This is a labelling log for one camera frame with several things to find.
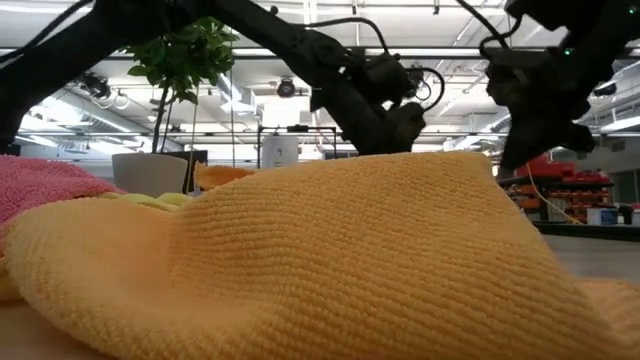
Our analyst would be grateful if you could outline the long ceiling light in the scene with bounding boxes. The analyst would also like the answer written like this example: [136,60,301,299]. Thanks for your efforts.
[364,47,485,57]
[232,47,301,57]

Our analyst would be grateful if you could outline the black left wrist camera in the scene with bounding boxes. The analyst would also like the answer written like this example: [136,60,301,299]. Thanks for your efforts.
[362,52,416,106]

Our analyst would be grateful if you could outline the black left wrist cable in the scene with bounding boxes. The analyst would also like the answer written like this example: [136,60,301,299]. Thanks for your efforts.
[304,17,446,114]

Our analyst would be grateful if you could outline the yellow hanging cable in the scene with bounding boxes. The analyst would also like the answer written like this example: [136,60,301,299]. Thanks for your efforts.
[524,164,584,226]

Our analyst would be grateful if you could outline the shelf with red bins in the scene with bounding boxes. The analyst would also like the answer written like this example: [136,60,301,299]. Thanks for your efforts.
[497,153,615,224]

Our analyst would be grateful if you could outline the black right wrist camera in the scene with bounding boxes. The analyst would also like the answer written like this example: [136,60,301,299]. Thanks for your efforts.
[484,58,534,109]

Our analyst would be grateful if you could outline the white cylindrical appliance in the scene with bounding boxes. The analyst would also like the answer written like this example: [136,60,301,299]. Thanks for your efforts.
[260,134,300,170]

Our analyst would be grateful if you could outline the pink microfiber towel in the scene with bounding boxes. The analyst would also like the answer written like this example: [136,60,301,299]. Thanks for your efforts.
[0,153,129,256]

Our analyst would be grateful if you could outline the yellow microfiber towel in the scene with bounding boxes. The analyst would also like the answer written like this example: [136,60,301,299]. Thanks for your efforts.
[97,191,195,214]

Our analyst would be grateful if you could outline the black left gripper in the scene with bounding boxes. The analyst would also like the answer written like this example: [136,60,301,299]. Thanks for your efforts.
[309,87,427,155]

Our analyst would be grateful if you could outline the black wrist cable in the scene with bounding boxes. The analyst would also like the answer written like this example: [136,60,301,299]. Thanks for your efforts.
[304,17,446,114]
[454,0,524,59]

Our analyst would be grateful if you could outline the orange microfiber towel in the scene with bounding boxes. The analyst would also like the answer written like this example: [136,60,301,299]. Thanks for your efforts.
[0,151,640,360]

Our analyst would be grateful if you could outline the blue and white box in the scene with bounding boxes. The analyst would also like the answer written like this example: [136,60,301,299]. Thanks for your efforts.
[587,207,619,226]

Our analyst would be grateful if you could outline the white plant pot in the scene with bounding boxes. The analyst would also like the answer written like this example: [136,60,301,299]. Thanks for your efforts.
[110,152,190,199]

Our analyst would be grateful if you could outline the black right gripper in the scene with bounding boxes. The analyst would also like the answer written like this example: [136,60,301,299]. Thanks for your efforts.
[494,89,596,171]

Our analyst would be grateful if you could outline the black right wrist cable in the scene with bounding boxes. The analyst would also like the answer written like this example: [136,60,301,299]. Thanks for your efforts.
[454,0,524,59]

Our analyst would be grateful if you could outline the green leafy plant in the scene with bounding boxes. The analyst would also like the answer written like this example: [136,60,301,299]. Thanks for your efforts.
[126,16,240,154]

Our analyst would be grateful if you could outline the black ceiling camera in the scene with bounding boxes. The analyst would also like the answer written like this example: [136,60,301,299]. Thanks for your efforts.
[79,72,112,100]
[276,77,297,99]

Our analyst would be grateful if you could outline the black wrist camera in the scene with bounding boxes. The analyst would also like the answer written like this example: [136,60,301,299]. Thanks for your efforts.
[484,58,534,109]
[362,52,416,106]

